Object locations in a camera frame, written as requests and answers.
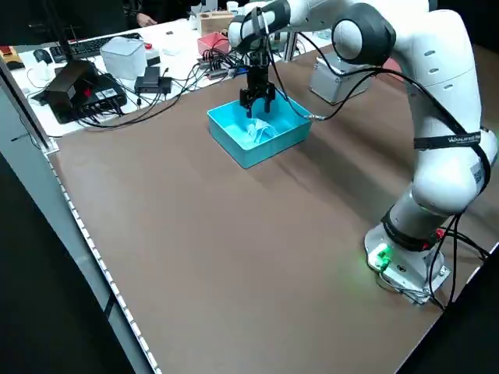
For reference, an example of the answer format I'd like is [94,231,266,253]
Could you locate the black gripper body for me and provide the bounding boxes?
[241,65,274,97]

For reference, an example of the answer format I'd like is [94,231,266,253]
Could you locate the blue plastic box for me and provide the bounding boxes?
[206,95,313,171]

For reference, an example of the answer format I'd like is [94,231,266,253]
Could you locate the wooden box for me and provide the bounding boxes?
[196,10,237,36]

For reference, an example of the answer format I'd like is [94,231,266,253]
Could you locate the white translucent box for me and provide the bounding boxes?
[100,37,147,79]

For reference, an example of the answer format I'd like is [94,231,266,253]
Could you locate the grey USB hub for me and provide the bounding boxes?
[196,56,231,79]

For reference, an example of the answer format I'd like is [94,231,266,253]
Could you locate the small red bin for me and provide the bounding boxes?
[196,32,231,58]

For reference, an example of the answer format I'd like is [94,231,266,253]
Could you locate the silver aluminium case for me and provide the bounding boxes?
[309,56,373,105]

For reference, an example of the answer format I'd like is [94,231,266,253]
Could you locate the white desk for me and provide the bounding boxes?
[7,3,332,137]

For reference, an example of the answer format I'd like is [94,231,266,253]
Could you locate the black power adapter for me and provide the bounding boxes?
[134,65,173,95]

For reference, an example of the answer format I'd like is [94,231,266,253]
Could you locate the black keyboard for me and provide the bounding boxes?
[48,33,143,63]

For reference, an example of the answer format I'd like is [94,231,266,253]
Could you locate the black angled device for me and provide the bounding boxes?
[45,60,98,112]

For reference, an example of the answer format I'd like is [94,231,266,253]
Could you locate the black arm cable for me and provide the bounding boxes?
[257,7,492,196]

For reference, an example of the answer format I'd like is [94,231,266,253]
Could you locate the aluminium frame post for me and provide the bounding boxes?
[284,31,301,62]

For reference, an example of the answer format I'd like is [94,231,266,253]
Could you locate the black network switch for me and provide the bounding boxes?
[52,73,128,125]

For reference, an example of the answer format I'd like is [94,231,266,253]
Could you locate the aluminium table edge rail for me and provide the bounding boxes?
[0,58,163,374]

